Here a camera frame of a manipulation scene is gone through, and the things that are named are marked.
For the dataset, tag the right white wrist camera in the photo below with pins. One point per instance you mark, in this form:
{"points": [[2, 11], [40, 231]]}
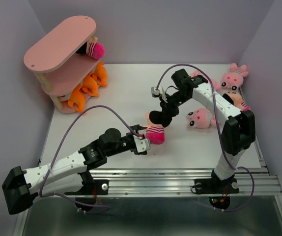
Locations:
{"points": [[159, 93]]}

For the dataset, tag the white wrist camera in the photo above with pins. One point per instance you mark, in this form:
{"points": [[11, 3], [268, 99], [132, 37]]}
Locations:
{"points": [[142, 145], [159, 93]]}

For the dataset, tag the pink striped plush middle back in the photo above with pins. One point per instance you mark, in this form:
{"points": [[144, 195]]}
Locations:
{"points": [[216, 85]]}

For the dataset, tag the pink three-tier wooden shelf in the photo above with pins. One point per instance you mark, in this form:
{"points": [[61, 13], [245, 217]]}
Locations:
{"points": [[54, 61]]}

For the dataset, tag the pink axolotl plush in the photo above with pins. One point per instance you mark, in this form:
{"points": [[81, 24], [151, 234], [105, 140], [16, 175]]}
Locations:
{"points": [[201, 118], [234, 78]]}

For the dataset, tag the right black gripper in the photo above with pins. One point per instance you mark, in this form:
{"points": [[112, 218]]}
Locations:
{"points": [[167, 107]]}

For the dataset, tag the pink axolotl plush far right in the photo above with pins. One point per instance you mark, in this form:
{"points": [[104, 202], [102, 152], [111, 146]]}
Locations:
{"points": [[234, 78]]}

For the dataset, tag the doll plush black hair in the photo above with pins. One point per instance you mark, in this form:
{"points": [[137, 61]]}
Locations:
{"points": [[154, 132]]}

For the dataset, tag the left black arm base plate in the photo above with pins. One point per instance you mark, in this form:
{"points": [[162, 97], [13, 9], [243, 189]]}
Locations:
{"points": [[94, 188]]}

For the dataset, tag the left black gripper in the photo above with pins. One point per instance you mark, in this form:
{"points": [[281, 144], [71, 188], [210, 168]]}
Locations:
{"points": [[137, 128]]}

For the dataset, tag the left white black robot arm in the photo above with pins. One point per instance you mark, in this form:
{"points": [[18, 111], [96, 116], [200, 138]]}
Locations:
{"points": [[21, 188]]}

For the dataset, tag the orange shark plush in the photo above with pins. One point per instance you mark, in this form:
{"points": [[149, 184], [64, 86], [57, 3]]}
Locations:
{"points": [[90, 86]]}

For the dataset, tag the pink axolotl plush front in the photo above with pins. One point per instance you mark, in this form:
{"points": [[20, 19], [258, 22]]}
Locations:
{"points": [[201, 118]]}

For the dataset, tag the doll plush edge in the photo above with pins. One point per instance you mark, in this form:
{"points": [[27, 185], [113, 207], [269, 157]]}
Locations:
{"points": [[236, 100]]}

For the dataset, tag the doll plush pink striped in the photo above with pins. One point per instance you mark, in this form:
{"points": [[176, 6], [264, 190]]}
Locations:
{"points": [[93, 49]]}

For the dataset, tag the orange shark plush mouth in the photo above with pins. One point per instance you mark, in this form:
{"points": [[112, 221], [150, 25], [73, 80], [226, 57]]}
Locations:
{"points": [[100, 74]]}

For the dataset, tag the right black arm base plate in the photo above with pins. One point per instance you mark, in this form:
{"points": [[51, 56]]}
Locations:
{"points": [[212, 186]]}

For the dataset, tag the orange shark plush back-facing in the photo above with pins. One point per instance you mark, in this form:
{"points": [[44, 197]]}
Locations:
{"points": [[77, 98]]}

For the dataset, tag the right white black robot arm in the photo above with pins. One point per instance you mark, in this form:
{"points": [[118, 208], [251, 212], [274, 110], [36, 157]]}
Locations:
{"points": [[236, 128]]}

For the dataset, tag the aluminium mounting rail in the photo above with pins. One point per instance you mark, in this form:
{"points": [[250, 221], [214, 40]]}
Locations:
{"points": [[178, 182]]}

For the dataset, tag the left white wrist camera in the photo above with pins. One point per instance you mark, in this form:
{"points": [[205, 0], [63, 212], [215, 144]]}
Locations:
{"points": [[142, 145]]}

